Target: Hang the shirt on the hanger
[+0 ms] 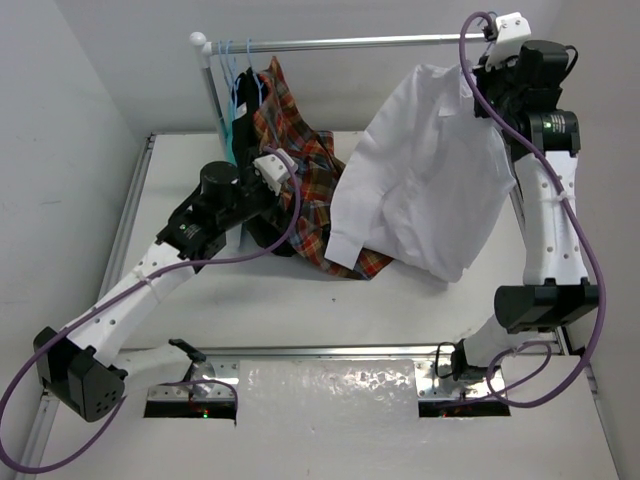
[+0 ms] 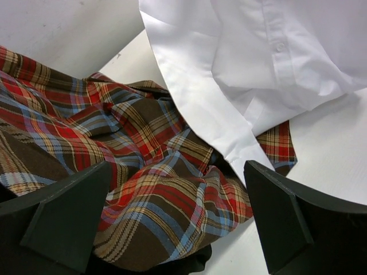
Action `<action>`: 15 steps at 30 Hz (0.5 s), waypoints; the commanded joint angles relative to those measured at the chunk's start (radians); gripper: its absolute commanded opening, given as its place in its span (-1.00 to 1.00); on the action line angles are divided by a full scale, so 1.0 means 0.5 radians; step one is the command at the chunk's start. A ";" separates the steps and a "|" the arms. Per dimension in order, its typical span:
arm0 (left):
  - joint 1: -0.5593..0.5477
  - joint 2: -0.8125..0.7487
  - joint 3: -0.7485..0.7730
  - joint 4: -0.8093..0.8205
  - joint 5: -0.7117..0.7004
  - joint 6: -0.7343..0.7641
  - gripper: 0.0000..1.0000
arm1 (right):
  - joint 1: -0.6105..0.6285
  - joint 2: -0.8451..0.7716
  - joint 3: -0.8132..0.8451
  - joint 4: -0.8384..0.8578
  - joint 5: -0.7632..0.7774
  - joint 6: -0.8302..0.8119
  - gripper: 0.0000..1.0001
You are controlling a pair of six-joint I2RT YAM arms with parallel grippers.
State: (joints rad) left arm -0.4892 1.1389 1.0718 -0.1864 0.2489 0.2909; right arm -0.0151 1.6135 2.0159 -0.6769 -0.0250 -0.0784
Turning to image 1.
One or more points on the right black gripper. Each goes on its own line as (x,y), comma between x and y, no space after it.
(486,76)

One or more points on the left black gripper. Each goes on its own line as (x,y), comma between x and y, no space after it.
(267,201)

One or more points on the white shirt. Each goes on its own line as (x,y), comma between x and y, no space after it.
(427,181)

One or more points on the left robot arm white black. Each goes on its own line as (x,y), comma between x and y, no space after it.
(84,366)

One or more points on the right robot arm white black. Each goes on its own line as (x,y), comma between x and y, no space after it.
(522,82)

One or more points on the black garment on hanger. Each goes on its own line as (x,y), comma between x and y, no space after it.
(245,140)

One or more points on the plaid shirt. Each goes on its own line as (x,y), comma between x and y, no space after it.
(278,123)

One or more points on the teal garment on hanger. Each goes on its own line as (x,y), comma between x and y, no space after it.
(231,109)

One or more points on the blue hanger with black garment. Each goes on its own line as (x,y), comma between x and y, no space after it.
(232,70)

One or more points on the blue hanger with teal garment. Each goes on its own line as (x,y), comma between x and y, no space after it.
(224,65)

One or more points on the clothes rack metal white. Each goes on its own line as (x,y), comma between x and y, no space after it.
(205,49)

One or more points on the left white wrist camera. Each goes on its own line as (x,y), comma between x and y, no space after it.
(275,169)

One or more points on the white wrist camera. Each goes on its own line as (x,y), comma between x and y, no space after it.
(275,169)
(513,30)

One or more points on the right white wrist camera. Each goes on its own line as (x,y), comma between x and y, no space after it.
(513,30)

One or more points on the metal mounting rail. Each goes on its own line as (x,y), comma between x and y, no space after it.
(207,384)

